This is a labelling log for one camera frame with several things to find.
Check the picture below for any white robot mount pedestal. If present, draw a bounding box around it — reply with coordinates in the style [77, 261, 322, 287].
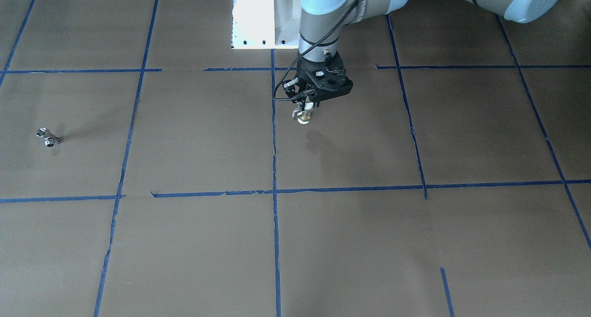
[231, 0, 301, 50]

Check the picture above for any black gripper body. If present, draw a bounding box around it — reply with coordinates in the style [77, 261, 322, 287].
[283, 77, 323, 104]

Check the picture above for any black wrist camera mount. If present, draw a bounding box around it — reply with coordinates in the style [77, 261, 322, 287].
[296, 52, 353, 101]

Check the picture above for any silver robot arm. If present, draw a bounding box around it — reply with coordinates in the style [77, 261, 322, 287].
[276, 0, 558, 109]

